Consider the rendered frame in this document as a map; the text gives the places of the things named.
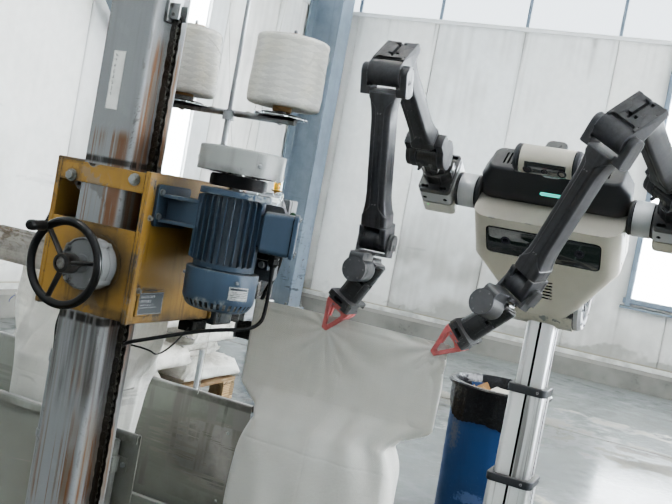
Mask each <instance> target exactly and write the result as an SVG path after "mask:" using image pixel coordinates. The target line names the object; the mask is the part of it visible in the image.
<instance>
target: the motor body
mask: <svg viewBox="0 0 672 504"><path fill-rule="evenodd" d="M200 191H201V192H204V193H200V194H199V196H198V200H199V204H198V209H197V215H196V221H195V226H194V229H193V230H192V236H191V241H190V247H189V253H188V255H189V256H191V257H192V258H193V263H187V264H186V269H184V270H183V273H185V277H184V283H183V290H182V294H183V297H184V300H185V302H186V303H187V304H189V305H190V306H192V307H195V308H198V309H202V310H206V311H210V312H216V313H223V314H235V315H236V314H244V313H246V312H248V311H249V310H250V308H251V307H252V306H253V303H254V299H255V294H256V289H257V285H260V282H258V279H259V276H258V275H257V274H255V273H254V269H255V264H256V259H257V255H258V248H256V242H257V236H258V231H259V225H260V220H261V215H264V213H265V211H266V204H272V198H271V197H266V196H261V195H256V194H250V193H245V192H239V191H233V190H229V189H223V188H218V187H212V186H206V185H201V189H200ZM200 202H202V203H201V209H200V215H199V220H198V226H197V228H196V222H197V217H198V211H199V205H200Z"/></svg>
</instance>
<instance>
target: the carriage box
mask: <svg viewBox="0 0 672 504"><path fill-rule="evenodd" d="M81 182H86V183H91V184H96V185H101V186H106V187H111V188H116V189H121V190H126V191H131V192H136V193H141V194H143V196H142V201H141V207H140V213H139V219H138V224H137V230H128V229H122V228H117V227H112V226H108V225H103V224H99V223H94V222H90V221H85V220H80V219H78V220H80V221H82V222H84V223H85V224H86V225H87V226H88V227H89V228H90V229H91V230H92V231H93V233H94V234H95V236H97V238H101V239H103V240H105V241H107V242H108V243H111V244H112V247H113V249H114V251H115V254H116V257H117V269H116V273H115V275H114V278H113V279H112V281H111V283H110V285H108V286H105V287H103V288H101V289H97V290H95V291H94V292H93V294H92V295H91V296H90V297H89V298H88V299H87V300H86V301H85V302H84V303H82V304H81V305H79V306H77V307H75V308H71V309H74V310H78V311H81V312H85V313H89V314H92V315H96V316H100V317H103V318H107V319H111V320H115V321H118V322H120V321H121V322H120V324H122V325H130V324H138V323H152V322H165V321H178V320H192V319H205V318H207V319H210V317H211V312H210V311H206V310H202V309H198V308H195V307H192V306H190V305H189V304H187V303H186V302H185V300H184V297H183V294H182V290H183V283H184V277H185V273H183V270H184V269H186V264H187V263H193V258H192V257H191V256H189V255H188V253H189V247H190V241H191V236H192V230H193V228H188V227H185V228H184V229H178V228H167V227H155V226H152V225H151V221H153V217H152V213H153V207H154V201H155V195H156V190H157V186H158V184H163V185H169V186H175V187H181V188H188V189H191V196H190V198H194V199H198V196H199V194H200V193H204V192H201V191H200V189H201V185H206V186H212V187H218V188H223V189H229V190H232V188H230V187H225V186H219V185H214V184H210V182H206V181H201V180H195V179H190V178H184V177H179V176H174V175H168V174H163V173H161V174H160V173H155V172H149V171H147V172H146V173H143V172H138V171H133V170H127V169H122V168H117V167H111V166H106V165H101V164H95V163H90V162H85V159H80V158H75V157H69V156H64V155H59V159H58V165H57V171H56V177H55V183H54V189H53V195H52V201H51V206H50V212H49V218H48V221H49V220H51V219H54V218H57V217H64V216H65V217H73V218H75V217H76V211H77V205H78V199H79V194H80V188H81ZM53 229H54V232H55V234H56V236H57V239H58V241H59V243H60V246H61V248H62V250H64V248H65V245H66V243H67V242H70V241H71V240H73V239H75V238H78V237H85V235H84V234H83V233H82V232H81V231H80V230H78V229H77V228H75V227H72V226H69V225H61V226H57V227H55V228H53ZM56 255H57V251H56V249H55V246H54V244H53V241H52V239H51V236H50V234H49V232H47V233H46V236H45V242H44V248H43V254H42V260H41V266H40V272H39V278H38V281H39V284H40V285H41V287H42V289H43V290H44V291H45V292H47V290H48V288H49V286H50V284H51V282H52V280H53V278H54V276H55V274H56V272H57V271H56V270H55V269H54V266H53V260H54V257H55V256H56ZM83 291H84V290H79V289H75V288H73V287H71V286H70V285H69V284H68V283H66V282H65V281H64V279H63V275H61V277H60V279H59V281H58V283H57V285H56V287H55V289H54V291H53V293H52V295H51V297H52V298H54V299H56V300H60V301H67V300H71V299H74V298H76V297H77V296H79V295H80V294H81V293H82V292H83ZM157 292H164V296H163V302H162V308H161V313H159V314H146V315H137V311H138V305H139V299H140V294H141V293H157ZM121 315H122V317H121Z"/></svg>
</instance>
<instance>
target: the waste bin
mask: <svg viewBox="0 0 672 504"><path fill-rule="evenodd" d="M449 378H450V380H451V381H452V386H451V392H450V412H449V418H448V424H447V430H446V436H445V442H444V448H443V454H442V460H441V466H440V472H439V478H438V484H437V490H436V497H435V503H434V504H483V499H484V494H485V489H486V484H487V478H486V473H487V470H488V469H489V468H491V467H492V466H493V465H495V461H496V456H497V451H498V446H499V440H500V435H501V430H502V425H503V420H504V415H505V410H506V405H507V400H508V395H509V394H504V393H500V392H495V391H491V390H487V389H484V388H480V387H477V386H478V385H480V384H483V383H486V382H488V384H489V386H490V389H493V388H495V387H499V388H501V389H504V390H508V383H509V382H510V381H512V380H514V379H510V378H506V377H501V376H496V375H491V374H485V373H477V372H454V373H452V374H451V375H450V377H449ZM474 384H475V386H474ZM508 391H509V390H508Z"/></svg>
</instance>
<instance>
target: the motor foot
mask: <svg viewBox="0 0 672 504"><path fill-rule="evenodd" d="M190 196H191V189H188V188H181V187H175V186H169V185H163V184H158V186H157V190H156V195H155V201H154V207H153V213H152V217H153V221H151V225H152V226H155V227H167V228H178V229H184V228H185V227H188V228H193V229H194V226H195V221H196V215H197V209H198V204H199V200H198V199H194V198H190ZM201 203H202V202H200V205H199V211H198V217H197V222H196V228H197V226H198V220H199V215H200V209H201Z"/></svg>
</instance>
